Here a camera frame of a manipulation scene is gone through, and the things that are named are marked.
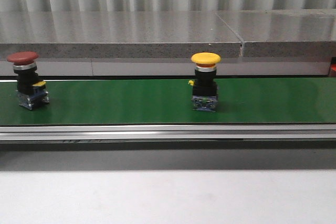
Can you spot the yellow mushroom push button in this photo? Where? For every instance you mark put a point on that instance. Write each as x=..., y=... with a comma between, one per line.
x=205, y=89

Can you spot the red mushroom push button top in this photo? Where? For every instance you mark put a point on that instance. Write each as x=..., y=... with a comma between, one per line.
x=31, y=88

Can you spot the green conveyor belt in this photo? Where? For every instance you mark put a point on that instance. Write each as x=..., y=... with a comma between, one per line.
x=241, y=100

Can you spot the white panel under slab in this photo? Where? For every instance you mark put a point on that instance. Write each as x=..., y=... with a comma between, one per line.
x=181, y=67

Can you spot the grey stone slab left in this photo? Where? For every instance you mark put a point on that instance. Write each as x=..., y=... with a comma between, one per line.
x=116, y=35

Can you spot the grey stone slab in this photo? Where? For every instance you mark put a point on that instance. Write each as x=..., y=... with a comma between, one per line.
x=116, y=35
x=283, y=33

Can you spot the grey stone slab right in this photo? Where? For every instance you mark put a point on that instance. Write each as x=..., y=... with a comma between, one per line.
x=283, y=33

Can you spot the red object at right edge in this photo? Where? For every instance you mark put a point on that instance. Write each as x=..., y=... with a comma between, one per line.
x=332, y=71

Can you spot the aluminium conveyor side rail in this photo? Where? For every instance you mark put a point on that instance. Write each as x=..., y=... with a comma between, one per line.
x=123, y=133

